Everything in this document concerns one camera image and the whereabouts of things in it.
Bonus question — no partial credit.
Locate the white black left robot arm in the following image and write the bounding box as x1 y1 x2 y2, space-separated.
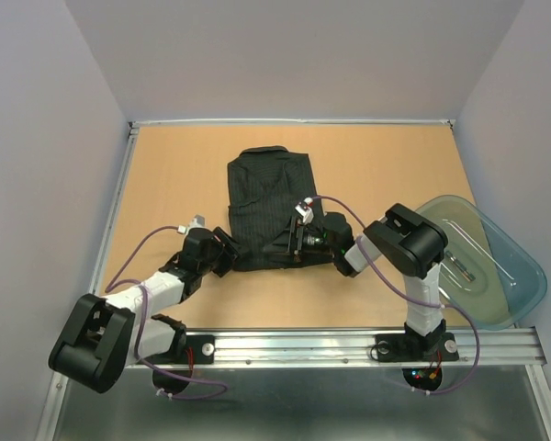
48 226 248 393

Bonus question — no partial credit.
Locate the aluminium table frame rail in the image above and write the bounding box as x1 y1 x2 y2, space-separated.
38 119 551 440

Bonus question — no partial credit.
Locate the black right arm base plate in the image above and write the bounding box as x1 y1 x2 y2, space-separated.
373 333 459 363

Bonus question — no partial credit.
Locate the translucent blue plastic bin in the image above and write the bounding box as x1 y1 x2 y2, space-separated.
417 195 547 331

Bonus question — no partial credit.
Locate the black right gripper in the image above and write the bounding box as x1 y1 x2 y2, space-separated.
261 215 337 264

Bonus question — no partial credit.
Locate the black pinstriped long sleeve shirt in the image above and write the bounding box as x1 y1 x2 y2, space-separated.
227 146 352 276

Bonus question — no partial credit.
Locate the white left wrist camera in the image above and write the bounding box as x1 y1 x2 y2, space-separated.
177 214 206 235

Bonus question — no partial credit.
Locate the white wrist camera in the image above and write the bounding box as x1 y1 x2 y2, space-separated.
294 197 315 225
177 214 206 235

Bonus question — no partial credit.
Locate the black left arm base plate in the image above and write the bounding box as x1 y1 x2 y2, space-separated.
146 334 216 366

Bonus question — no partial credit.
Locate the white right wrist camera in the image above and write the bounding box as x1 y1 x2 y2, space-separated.
294 197 315 225

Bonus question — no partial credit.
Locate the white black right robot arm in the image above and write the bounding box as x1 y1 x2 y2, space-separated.
263 198 448 360

